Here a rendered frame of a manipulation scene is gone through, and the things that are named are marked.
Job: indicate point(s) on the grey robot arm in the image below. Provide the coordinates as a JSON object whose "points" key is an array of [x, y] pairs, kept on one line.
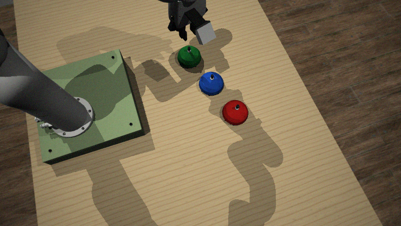
{"points": [[24, 87]]}

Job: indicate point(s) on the blue bell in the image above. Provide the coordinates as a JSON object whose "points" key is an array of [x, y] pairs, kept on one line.
{"points": [[211, 83]]}

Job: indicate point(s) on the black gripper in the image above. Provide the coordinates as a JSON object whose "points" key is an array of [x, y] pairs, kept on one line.
{"points": [[178, 19]]}

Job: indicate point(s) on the red dome bell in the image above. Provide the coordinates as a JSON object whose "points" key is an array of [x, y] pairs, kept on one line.
{"points": [[235, 112]]}

